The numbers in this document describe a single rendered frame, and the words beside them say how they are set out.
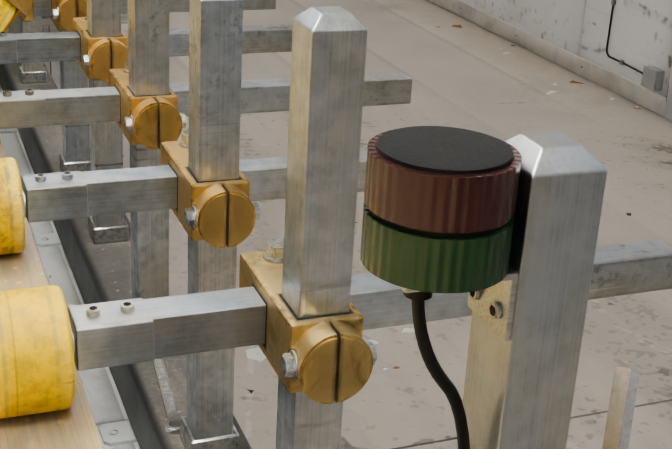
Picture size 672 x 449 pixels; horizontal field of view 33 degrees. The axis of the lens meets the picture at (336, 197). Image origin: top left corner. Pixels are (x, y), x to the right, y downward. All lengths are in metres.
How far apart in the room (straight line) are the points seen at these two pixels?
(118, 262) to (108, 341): 0.70
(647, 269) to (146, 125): 0.52
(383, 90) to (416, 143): 0.87
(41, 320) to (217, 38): 0.30
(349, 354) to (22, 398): 0.20
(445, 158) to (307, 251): 0.29
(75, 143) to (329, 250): 1.03
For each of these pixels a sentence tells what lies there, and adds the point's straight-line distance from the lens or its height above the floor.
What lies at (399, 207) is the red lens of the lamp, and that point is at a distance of 0.43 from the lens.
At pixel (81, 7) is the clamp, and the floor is 0.96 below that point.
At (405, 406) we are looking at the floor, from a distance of 2.51.
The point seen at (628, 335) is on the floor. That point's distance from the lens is 2.94.
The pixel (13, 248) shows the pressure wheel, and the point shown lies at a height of 0.92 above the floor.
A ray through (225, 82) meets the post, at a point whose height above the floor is 1.05.
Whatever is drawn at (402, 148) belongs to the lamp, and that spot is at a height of 1.17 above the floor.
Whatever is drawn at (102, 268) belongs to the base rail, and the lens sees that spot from 1.43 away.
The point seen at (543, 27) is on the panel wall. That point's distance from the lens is 5.53.
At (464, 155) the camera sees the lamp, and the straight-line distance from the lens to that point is 0.44.
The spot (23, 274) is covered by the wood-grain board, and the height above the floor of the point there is 0.90.
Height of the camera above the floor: 1.31
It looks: 21 degrees down
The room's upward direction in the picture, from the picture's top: 3 degrees clockwise
